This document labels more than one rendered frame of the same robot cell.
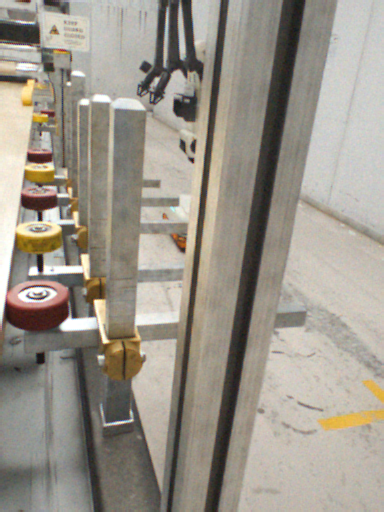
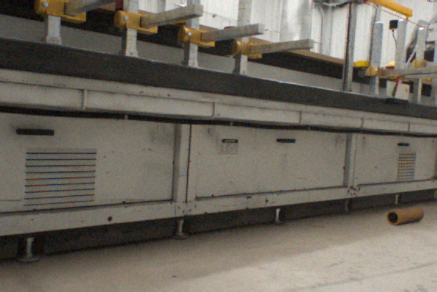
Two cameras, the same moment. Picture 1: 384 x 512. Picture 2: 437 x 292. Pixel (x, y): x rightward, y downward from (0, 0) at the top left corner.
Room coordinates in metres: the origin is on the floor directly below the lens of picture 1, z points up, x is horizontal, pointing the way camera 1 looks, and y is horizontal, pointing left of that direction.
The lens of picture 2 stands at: (0.75, -1.22, 0.51)
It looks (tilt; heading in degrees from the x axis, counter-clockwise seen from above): 3 degrees down; 69
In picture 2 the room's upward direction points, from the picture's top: 4 degrees clockwise
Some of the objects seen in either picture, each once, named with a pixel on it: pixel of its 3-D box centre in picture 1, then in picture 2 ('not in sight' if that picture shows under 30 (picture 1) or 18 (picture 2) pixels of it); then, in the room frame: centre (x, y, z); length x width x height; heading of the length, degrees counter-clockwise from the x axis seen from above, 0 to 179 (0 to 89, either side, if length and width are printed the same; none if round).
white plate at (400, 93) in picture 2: not in sight; (398, 91); (2.60, 0.82, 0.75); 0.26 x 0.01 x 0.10; 20
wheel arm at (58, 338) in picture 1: (176, 326); not in sight; (0.57, 0.01, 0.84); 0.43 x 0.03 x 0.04; 110
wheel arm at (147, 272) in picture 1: (142, 274); (79, 6); (0.81, 0.10, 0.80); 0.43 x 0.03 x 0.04; 110
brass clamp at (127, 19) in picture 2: (85, 229); (136, 23); (0.99, 0.27, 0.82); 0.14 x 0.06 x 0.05; 20
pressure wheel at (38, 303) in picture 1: (39, 327); not in sight; (0.51, 0.20, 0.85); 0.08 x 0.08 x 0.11
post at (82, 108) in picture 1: (86, 207); (131, 1); (0.97, 0.26, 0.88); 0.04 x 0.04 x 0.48; 20
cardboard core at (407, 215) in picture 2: not in sight; (405, 215); (2.70, 0.79, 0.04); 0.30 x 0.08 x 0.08; 20
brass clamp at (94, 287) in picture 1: (96, 279); (60, 9); (0.76, 0.18, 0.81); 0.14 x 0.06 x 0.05; 20
